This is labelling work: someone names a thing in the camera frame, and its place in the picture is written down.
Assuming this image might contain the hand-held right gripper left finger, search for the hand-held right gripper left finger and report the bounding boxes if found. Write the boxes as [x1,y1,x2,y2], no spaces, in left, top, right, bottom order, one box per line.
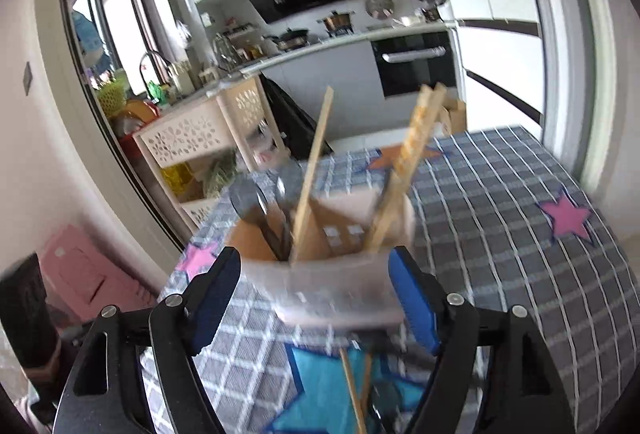
[54,246,242,434]

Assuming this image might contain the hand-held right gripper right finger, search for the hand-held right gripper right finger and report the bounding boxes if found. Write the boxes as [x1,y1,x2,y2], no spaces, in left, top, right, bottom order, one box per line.
[388,245,577,434]

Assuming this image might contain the beige plastic utensil holder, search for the beige plastic utensil holder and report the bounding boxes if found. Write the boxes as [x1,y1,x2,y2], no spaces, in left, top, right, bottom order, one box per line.
[225,186,418,330]

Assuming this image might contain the patterned wooden chopstick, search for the patterned wooden chopstick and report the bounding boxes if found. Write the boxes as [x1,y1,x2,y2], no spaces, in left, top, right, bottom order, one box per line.
[362,84,438,252]
[370,82,448,249]

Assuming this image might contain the pink plastic stool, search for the pink plastic stool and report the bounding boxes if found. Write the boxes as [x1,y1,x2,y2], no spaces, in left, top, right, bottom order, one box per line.
[40,224,161,330]

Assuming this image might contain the grey checked star tablecloth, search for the grey checked star tablecloth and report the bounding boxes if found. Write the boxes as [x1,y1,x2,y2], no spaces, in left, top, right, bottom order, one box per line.
[140,126,636,434]

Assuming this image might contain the beige perforated trolley rack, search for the beige perforated trolley rack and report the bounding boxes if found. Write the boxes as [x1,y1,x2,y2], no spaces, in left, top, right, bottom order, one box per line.
[132,76,291,235]

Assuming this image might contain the small cardboard box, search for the small cardboard box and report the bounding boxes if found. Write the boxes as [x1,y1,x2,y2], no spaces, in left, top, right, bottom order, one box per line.
[437,98,468,135]

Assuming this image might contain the black hanging bag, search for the black hanging bag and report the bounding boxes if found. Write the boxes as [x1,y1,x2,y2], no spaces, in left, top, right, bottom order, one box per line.
[260,74,333,159]

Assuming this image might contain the yellow-green plastic basket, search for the yellow-green plastic basket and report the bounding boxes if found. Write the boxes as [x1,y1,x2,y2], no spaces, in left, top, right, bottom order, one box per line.
[97,81,128,115]

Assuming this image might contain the black built-in oven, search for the black built-in oven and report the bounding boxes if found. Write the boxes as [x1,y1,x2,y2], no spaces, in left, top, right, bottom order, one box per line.
[370,32,458,98]

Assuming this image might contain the black kitchen faucet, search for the black kitchen faucet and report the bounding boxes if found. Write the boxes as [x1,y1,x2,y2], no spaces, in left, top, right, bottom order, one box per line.
[139,51,173,87]

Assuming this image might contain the glass kettle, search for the glass kettle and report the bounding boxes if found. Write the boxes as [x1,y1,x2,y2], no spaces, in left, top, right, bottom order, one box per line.
[214,34,241,69]

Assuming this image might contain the white refrigerator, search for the white refrigerator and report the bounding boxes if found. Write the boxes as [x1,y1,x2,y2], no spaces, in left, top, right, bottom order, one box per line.
[417,0,546,129]

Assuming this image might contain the black wok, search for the black wok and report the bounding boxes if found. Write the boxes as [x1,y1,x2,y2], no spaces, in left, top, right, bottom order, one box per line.
[265,28,310,50]

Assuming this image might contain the blue hanging cloth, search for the blue hanging cloth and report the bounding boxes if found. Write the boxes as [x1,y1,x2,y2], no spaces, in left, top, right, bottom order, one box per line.
[72,6,113,69]

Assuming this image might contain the copper cooking pot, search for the copper cooking pot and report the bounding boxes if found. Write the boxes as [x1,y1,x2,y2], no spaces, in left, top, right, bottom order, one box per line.
[317,11,356,34]

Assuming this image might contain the round metal trivet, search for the round metal trivet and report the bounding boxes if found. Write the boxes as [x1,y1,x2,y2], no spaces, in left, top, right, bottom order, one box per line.
[365,0,395,20]

